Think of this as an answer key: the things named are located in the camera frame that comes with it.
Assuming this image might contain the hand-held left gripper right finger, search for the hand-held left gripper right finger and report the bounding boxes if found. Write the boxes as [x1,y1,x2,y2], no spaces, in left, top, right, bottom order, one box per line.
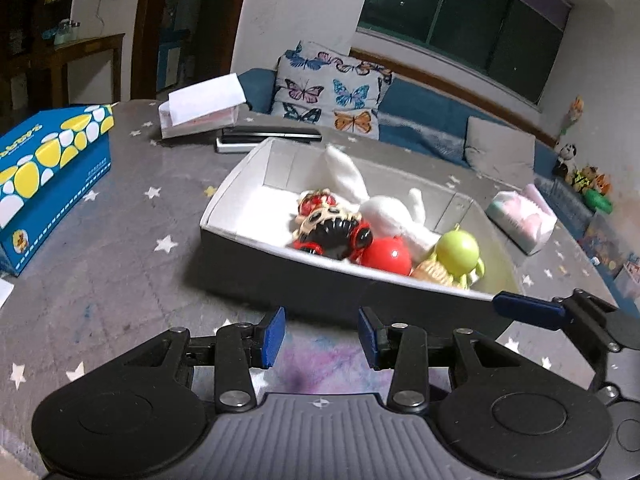
[358,307,540,411]

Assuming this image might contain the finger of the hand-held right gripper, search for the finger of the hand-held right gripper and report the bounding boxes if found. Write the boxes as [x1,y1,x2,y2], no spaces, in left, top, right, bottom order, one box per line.
[492,288,640,393]

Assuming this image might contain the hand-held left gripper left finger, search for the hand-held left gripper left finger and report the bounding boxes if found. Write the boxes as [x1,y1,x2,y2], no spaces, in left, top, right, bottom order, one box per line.
[124,306,287,411]

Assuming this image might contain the white and grey storage box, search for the white and grey storage box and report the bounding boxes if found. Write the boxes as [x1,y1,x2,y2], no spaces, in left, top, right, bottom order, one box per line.
[200,136,526,342]

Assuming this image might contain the red round toy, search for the red round toy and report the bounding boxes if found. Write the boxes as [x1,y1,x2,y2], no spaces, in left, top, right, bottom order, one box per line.
[360,237,414,277]

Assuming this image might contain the green round toy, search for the green round toy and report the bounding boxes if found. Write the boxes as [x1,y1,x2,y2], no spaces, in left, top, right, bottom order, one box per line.
[433,227,486,289]

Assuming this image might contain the tan peanut toy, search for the tan peanut toy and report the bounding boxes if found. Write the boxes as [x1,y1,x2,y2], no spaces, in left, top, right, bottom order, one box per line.
[411,255,466,289]

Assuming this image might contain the black and red mask toy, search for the black and red mask toy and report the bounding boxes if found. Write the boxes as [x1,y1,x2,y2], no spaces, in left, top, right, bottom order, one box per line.
[287,189,375,262]

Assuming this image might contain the white plush rabbit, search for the white plush rabbit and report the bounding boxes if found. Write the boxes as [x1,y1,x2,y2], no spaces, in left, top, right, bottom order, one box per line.
[325,144,444,257]

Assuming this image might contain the pastel tissue pack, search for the pastel tissue pack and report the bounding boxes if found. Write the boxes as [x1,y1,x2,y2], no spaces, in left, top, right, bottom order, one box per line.
[486,183,559,256]

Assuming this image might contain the colourful printed box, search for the colourful printed box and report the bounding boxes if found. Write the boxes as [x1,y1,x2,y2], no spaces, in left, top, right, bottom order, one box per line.
[580,210,627,277]

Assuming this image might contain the green plush toy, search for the green plush toy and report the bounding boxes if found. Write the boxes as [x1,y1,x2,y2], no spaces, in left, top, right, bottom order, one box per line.
[585,187,614,213]

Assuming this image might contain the tiger plush toy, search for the tiger plush toy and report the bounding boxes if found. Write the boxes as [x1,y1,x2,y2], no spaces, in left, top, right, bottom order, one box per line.
[570,164,614,196]

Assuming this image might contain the panda plush toy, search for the panda plush toy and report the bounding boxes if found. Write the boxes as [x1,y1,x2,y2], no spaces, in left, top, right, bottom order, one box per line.
[552,142,579,177]

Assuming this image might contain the grey pillow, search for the grey pillow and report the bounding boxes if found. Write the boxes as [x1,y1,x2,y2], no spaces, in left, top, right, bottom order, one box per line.
[464,116,537,189]

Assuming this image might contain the grey star tablecloth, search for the grey star tablecloth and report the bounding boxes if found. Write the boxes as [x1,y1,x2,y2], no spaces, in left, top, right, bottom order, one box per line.
[0,99,640,461]

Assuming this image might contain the black slim remote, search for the black slim remote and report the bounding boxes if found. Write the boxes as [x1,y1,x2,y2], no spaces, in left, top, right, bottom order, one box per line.
[216,126,324,155]

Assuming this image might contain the small hanging doll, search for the small hanging doll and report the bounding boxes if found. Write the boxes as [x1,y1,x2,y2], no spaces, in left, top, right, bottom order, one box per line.
[567,96,586,134]

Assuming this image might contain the blue sofa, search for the blue sofa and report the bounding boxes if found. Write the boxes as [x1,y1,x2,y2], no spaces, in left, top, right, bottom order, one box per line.
[237,67,623,243]

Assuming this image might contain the clear box with white paper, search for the clear box with white paper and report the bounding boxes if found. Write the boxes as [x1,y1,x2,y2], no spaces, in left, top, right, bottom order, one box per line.
[159,73,247,140]

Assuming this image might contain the butterfly print pillow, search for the butterfly print pillow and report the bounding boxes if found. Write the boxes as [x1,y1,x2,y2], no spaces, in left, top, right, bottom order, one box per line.
[270,40,395,141]

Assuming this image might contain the blue and yellow tissue box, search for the blue and yellow tissue box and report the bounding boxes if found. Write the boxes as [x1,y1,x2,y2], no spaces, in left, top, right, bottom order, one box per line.
[0,103,115,278]

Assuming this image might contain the dark window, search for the dark window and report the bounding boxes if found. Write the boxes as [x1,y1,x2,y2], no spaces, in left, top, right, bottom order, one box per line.
[356,0,574,106]

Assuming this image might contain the wooden side table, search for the wooden side table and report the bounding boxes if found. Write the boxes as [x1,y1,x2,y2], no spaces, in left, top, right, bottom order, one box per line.
[0,33,126,111]

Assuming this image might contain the blue glass jars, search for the blue glass jars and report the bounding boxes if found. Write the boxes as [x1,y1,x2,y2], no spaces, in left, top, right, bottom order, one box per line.
[42,19,82,45]

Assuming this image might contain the wooden bookshelf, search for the wooden bookshelf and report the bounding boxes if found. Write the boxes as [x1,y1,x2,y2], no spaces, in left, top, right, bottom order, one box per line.
[0,0,82,57]

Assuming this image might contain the wooden door frame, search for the wooden door frame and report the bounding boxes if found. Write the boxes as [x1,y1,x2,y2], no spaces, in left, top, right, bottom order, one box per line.
[131,0,254,102]

